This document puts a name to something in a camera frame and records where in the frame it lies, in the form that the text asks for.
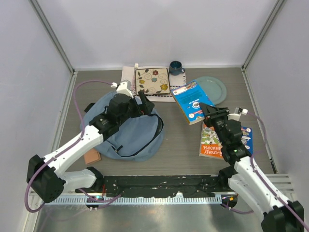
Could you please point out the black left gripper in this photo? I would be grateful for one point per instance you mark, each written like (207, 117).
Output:
(147, 106)

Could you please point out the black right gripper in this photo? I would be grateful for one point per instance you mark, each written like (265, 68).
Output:
(210, 111)

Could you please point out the bright blue paperback book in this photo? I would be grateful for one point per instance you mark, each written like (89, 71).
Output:
(188, 99)

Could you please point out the light blue fabric backpack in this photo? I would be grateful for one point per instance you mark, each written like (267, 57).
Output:
(138, 139)

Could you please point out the orange treehouse paperback book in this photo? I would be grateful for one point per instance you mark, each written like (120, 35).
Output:
(210, 145)

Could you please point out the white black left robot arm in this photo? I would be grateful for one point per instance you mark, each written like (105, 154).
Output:
(117, 126)

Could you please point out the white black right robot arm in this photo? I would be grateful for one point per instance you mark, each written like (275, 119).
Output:
(276, 212)

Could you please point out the round teal ceramic plate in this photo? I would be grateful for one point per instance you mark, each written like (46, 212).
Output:
(214, 88)

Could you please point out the patterned white cloth placemat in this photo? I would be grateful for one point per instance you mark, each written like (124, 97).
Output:
(128, 74)

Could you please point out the square floral ceramic plate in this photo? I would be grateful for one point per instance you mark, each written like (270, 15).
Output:
(152, 81)

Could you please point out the dark blue cartoon book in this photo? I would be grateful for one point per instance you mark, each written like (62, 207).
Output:
(247, 138)

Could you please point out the dark blue ceramic mug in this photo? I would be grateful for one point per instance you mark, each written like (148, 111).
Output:
(176, 68)

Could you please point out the tan leather wallet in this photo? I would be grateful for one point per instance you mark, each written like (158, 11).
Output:
(91, 156)

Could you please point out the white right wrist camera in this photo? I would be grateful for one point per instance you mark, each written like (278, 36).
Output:
(238, 112)

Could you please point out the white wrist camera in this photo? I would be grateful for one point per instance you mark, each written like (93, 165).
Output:
(123, 88)
(238, 112)

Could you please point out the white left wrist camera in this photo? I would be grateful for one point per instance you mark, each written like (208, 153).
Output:
(123, 88)

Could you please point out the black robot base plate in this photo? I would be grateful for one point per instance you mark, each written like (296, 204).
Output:
(161, 186)

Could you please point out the white slotted cable duct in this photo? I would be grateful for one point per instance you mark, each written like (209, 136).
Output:
(178, 199)

